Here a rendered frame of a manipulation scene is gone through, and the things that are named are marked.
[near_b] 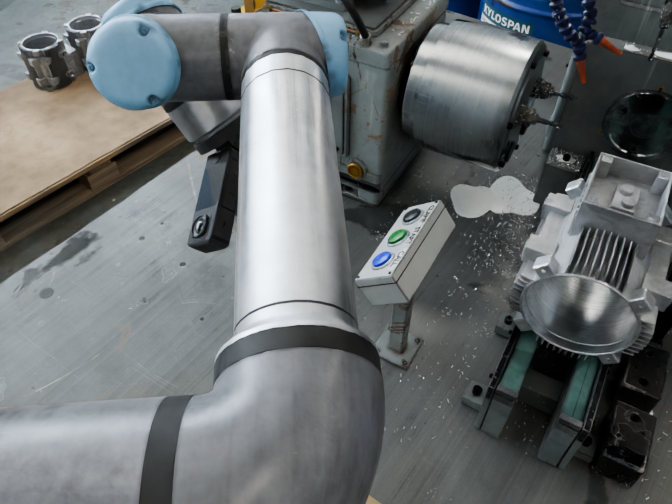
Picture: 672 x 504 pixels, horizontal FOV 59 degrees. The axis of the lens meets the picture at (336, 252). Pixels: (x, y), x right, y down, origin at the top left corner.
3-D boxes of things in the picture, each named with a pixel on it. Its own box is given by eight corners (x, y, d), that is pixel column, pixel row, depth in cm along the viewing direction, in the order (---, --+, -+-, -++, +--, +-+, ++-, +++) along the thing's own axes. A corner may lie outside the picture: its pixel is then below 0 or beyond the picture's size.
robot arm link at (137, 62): (213, 12, 47) (226, 8, 57) (68, 16, 46) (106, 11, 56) (223, 113, 50) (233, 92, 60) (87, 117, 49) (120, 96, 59)
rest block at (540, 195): (539, 186, 133) (554, 142, 124) (570, 196, 130) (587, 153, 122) (531, 202, 129) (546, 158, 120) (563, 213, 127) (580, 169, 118)
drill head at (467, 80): (390, 88, 139) (398, -20, 120) (544, 134, 127) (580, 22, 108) (338, 146, 124) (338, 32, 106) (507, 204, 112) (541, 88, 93)
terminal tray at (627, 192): (583, 188, 91) (598, 151, 86) (656, 211, 88) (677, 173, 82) (564, 237, 84) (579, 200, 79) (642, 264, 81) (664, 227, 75)
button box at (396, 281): (420, 232, 94) (403, 206, 92) (457, 224, 89) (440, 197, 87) (371, 306, 84) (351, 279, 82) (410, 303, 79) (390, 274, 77)
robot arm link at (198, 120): (191, 99, 59) (153, 122, 65) (219, 137, 61) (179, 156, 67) (235, 65, 64) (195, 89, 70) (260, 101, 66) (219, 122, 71)
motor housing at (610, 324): (532, 246, 104) (563, 161, 90) (646, 286, 98) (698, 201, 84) (496, 329, 92) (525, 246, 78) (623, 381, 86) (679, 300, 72)
